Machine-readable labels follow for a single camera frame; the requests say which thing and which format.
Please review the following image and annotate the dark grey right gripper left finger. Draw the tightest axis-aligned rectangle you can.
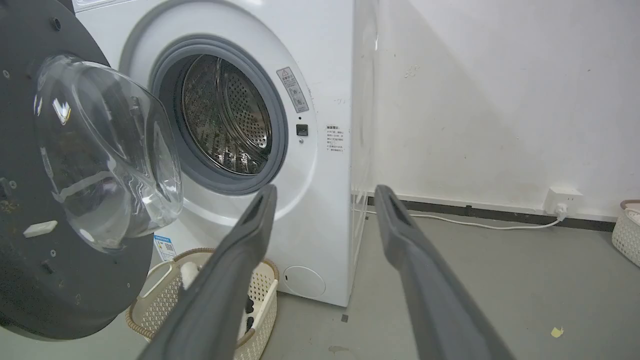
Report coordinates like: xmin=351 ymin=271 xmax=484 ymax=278
xmin=136 ymin=183 xmax=278 ymax=360

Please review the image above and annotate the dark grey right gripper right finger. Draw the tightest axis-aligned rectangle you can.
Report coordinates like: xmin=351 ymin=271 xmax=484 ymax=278
xmin=373 ymin=184 xmax=516 ymax=360

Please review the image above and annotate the dark grey washing machine door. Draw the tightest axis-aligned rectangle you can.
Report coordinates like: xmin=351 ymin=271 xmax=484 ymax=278
xmin=0 ymin=0 xmax=184 ymax=342

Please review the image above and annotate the white front-load washing machine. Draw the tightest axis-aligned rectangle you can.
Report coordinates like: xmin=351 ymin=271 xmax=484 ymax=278
xmin=71 ymin=0 xmax=381 ymax=308

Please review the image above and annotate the white cloth item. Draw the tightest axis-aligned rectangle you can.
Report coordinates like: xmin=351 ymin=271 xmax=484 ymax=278
xmin=179 ymin=261 xmax=203 ymax=291

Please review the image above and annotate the cream perforated laundry basket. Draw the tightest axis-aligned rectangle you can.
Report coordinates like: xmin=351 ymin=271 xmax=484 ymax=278
xmin=125 ymin=247 xmax=280 ymax=360

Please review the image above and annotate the white perforated basket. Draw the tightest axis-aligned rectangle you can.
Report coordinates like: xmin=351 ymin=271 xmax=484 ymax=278
xmin=611 ymin=199 xmax=640 ymax=268

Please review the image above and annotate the white power cable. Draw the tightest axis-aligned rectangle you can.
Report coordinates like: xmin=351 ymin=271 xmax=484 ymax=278
xmin=366 ymin=202 xmax=569 ymax=231

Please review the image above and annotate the white wall power socket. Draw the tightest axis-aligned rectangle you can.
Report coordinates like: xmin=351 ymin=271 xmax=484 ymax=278
xmin=544 ymin=186 xmax=584 ymax=217

